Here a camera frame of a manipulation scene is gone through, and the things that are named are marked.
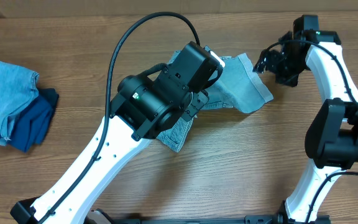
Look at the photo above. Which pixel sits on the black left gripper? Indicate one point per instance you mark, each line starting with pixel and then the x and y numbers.
pixel 197 102

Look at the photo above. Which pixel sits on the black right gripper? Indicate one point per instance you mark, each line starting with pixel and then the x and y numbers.
pixel 272 62

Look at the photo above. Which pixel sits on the light blue denim shorts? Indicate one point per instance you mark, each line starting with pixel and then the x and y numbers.
pixel 238 87

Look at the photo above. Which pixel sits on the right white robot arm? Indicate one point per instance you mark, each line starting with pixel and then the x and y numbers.
pixel 331 142

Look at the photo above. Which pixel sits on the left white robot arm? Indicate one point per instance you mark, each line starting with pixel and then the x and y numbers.
pixel 145 105

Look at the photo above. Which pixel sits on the folded dark blue garment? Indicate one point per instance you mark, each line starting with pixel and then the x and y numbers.
pixel 34 121

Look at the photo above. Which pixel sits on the folded light blue jeans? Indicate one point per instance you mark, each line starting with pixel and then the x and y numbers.
pixel 17 90

